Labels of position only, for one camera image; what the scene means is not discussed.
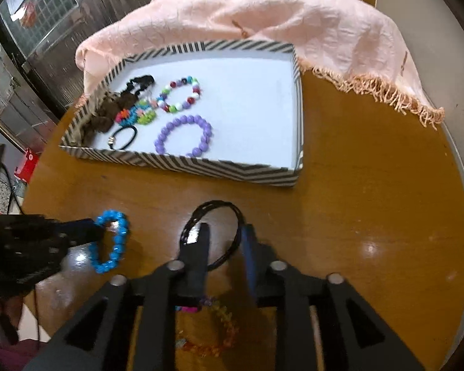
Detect translucent rainbow bead bracelet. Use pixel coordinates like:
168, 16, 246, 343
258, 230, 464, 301
175, 297, 238, 357

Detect leopard lace bow hair clip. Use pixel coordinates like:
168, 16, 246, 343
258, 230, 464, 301
67, 116, 99, 148

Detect red box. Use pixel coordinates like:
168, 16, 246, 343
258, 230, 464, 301
15, 147, 39, 181

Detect colourful flower bead bracelet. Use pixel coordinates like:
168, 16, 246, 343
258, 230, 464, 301
115, 98, 157, 125

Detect grey metal gate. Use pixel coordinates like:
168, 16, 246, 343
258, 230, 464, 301
0, 0, 171, 132

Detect thick black cable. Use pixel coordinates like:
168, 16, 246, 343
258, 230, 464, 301
0, 164, 26, 215

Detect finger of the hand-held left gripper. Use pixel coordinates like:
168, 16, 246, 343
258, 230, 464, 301
56, 218, 106, 246

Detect brown scrunchie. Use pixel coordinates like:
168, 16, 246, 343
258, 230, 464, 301
89, 90, 137, 134

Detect blue bead bracelet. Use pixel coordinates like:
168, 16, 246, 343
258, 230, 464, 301
88, 209, 131, 274

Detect black hair tie gold charm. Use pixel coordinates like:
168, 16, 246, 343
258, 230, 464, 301
108, 126, 138, 151

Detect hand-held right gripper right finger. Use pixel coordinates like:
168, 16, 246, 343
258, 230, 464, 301
240, 223, 426, 371

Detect multicolour round bead bracelet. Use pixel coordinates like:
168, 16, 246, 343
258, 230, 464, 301
157, 76, 202, 114

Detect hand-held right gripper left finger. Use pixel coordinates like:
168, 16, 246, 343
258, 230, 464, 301
23, 222, 211, 371

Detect purple bead bracelet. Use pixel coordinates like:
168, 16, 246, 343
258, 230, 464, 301
155, 114, 213, 158

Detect plain black hair tie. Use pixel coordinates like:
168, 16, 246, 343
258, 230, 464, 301
180, 200, 243, 271

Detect dark purple clothing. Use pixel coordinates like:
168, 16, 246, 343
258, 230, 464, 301
0, 342, 45, 371

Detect pink fringed scarf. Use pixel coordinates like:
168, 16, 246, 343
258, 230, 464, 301
75, 0, 446, 130

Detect striped cardboard box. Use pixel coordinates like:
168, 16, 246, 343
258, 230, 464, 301
59, 40, 304, 188

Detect person's left hand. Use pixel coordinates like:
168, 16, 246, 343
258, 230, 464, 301
0, 296, 24, 344

